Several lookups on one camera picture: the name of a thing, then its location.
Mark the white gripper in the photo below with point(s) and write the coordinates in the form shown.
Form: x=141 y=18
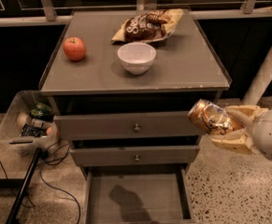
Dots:
x=270 y=133

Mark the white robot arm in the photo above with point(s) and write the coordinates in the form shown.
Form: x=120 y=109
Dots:
x=256 y=136

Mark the middle grey drawer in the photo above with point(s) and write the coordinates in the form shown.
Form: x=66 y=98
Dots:
x=116 y=156

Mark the grey drawer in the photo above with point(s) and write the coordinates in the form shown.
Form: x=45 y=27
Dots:
x=126 y=125
x=144 y=194
x=116 y=156

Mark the top grey drawer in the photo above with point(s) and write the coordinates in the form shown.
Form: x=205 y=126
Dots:
x=126 y=125

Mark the grey drawer cabinet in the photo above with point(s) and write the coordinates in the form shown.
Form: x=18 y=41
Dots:
x=185 y=71

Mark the bottom grey drawer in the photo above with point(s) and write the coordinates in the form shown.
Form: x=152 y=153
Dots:
x=144 y=194

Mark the white bowl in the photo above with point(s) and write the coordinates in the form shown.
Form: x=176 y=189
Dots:
x=136 y=57

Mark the brown yellow chip bag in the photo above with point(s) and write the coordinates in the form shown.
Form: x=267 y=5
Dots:
x=152 y=26

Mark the red apple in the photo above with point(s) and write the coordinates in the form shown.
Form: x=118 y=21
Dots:
x=74 y=48

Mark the green snack bag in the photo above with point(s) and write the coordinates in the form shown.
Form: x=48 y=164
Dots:
x=42 y=111

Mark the clear plastic bin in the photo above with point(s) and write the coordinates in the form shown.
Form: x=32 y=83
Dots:
x=18 y=115

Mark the dark blue snack packet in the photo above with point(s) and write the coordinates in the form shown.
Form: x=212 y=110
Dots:
x=28 y=130

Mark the black pole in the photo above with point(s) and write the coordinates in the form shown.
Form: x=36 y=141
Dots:
x=12 y=217

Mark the white diagonal post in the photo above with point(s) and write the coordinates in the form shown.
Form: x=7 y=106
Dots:
x=260 y=82

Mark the metal railing frame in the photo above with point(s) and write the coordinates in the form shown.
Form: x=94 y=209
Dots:
x=48 y=3

